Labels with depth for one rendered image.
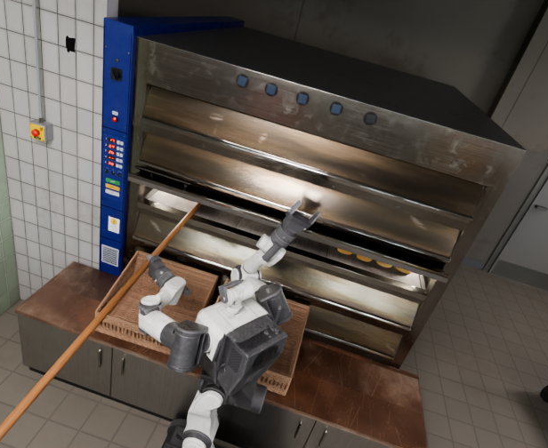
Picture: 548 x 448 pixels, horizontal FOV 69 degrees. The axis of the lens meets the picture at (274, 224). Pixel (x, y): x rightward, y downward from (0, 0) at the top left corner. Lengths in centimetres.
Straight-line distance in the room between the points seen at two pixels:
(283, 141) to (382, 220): 67
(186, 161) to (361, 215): 101
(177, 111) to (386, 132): 108
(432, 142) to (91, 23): 178
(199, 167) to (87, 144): 69
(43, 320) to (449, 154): 235
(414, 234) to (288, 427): 128
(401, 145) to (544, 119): 334
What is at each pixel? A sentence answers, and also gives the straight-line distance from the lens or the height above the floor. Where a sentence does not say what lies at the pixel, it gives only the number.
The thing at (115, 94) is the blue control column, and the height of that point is 179.
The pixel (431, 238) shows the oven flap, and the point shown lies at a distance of 230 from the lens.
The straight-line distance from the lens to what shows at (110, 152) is 250.
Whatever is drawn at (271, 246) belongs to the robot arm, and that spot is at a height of 155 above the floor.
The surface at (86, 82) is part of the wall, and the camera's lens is 249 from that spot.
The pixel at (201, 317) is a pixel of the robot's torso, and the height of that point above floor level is 138.
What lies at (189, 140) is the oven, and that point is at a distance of 227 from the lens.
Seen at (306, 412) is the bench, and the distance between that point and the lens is 240.
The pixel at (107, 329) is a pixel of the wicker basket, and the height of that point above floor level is 62.
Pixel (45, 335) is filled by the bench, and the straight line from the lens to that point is 278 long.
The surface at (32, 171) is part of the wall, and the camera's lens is 294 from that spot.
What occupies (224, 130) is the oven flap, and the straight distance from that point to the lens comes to 217.
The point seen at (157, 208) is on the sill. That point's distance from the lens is 253.
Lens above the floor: 246
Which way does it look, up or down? 30 degrees down
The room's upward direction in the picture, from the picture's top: 15 degrees clockwise
